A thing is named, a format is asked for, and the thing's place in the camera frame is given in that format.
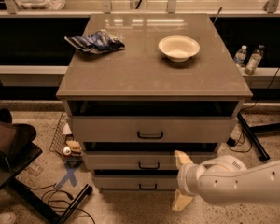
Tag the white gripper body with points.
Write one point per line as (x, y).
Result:
(184, 177)

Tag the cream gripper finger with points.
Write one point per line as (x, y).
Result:
(181, 201)
(182, 158)

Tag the grey drawer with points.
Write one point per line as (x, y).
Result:
(139, 182)
(129, 160)
(145, 129)

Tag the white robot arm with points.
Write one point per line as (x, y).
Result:
(225, 180)

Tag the grey drawer cabinet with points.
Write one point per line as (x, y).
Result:
(140, 81)

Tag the grey bottom drawer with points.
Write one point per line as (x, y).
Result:
(139, 182)

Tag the grey top drawer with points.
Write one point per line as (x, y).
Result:
(145, 129)

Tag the black table leg right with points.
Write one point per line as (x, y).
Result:
(263, 155)

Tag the black table leg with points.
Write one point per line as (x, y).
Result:
(51, 212)
(263, 155)

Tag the white paper bowl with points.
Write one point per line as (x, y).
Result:
(178, 48)

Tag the blue tape cross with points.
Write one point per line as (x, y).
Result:
(70, 176)

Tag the clear water bottle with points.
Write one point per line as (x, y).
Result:
(240, 55)

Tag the green-tinted plastic bottle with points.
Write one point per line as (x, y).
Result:
(254, 60)

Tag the black table leg left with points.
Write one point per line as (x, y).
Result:
(51, 212)

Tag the blue chip bag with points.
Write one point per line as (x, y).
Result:
(98, 43)

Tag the white shoe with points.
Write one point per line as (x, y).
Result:
(7, 218)

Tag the wire mesh basket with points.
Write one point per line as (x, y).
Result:
(59, 141)

